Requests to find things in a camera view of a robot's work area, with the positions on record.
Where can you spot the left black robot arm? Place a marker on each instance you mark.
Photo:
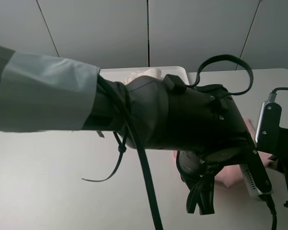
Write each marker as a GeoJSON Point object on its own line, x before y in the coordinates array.
{"type": "Point", "coordinates": [203, 124]}

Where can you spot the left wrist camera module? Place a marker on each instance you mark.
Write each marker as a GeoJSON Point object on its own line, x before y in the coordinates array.
{"type": "Point", "coordinates": [254, 174]}

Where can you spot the white rectangular plastic tray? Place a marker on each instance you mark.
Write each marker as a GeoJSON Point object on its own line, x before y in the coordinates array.
{"type": "Point", "coordinates": [122, 73]}

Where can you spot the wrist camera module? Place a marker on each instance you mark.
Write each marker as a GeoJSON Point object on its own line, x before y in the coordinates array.
{"type": "Point", "coordinates": [267, 131]}
{"type": "Point", "coordinates": [254, 174]}

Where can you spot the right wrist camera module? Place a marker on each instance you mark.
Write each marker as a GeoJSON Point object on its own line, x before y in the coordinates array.
{"type": "Point", "coordinates": [267, 131]}

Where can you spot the pink towel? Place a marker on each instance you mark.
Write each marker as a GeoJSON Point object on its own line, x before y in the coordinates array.
{"type": "Point", "coordinates": [227, 177]}

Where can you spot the cream white towel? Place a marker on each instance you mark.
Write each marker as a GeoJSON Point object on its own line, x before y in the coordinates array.
{"type": "Point", "coordinates": [153, 72]}

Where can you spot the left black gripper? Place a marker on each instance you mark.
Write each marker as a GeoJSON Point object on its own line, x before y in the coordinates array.
{"type": "Point", "coordinates": [201, 180]}

